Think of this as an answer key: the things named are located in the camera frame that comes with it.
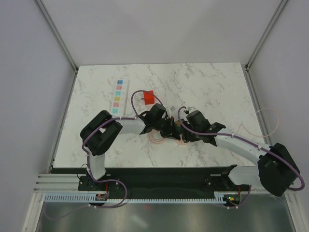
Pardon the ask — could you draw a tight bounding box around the aluminium frame post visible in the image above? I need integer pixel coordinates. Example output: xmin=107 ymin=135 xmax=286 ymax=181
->
xmin=244 ymin=0 xmax=289 ymax=72
xmin=33 ymin=0 xmax=79 ymax=73

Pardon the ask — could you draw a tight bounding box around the pink thin cord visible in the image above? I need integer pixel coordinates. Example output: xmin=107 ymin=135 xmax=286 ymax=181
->
xmin=147 ymin=107 xmax=281 ymax=145

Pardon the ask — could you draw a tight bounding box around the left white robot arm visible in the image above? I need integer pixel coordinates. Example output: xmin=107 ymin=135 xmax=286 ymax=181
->
xmin=80 ymin=103 xmax=181 ymax=190

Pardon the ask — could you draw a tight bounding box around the pink round socket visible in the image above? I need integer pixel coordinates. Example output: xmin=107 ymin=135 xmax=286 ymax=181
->
xmin=174 ymin=140 xmax=190 ymax=145

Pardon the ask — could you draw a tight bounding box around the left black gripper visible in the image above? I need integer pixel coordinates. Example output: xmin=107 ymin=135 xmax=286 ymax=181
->
xmin=154 ymin=116 xmax=180 ymax=141

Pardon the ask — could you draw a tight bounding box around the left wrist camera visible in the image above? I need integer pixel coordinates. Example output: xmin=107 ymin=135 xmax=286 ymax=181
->
xmin=166 ymin=106 xmax=177 ymax=118

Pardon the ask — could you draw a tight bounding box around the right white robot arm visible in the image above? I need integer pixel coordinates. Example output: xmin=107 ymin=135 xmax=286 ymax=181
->
xmin=177 ymin=106 xmax=305 ymax=197

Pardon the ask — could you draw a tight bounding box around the red cube socket adapter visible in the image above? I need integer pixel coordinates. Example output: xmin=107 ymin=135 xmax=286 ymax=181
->
xmin=143 ymin=90 xmax=155 ymax=105

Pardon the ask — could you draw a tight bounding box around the left aluminium frame post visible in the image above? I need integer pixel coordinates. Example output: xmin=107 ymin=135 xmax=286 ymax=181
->
xmin=33 ymin=0 xmax=79 ymax=73

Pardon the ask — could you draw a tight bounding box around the green patterned cube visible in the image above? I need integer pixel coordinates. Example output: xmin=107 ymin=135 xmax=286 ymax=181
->
xmin=175 ymin=121 xmax=183 ymax=134

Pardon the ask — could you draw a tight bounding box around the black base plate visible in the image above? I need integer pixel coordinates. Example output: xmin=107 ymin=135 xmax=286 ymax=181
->
xmin=77 ymin=166 xmax=252 ymax=200

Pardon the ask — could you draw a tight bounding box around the right aluminium frame post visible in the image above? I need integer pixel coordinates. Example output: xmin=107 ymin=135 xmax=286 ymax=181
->
xmin=244 ymin=0 xmax=289 ymax=72

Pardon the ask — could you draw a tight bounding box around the white slotted cable duct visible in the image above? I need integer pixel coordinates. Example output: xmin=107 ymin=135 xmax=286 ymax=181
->
xmin=44 ymin=193 xmax=226 ymax=204

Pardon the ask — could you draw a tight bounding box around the white power strip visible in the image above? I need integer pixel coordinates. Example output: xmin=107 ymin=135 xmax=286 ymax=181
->
xmin=111 ymin=78 xmax=129 ymax=117

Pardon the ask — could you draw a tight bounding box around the aluminium rail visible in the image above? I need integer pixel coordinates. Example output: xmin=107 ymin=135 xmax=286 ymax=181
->
xmin=33 ymin=173 xmax=83 ymax=194

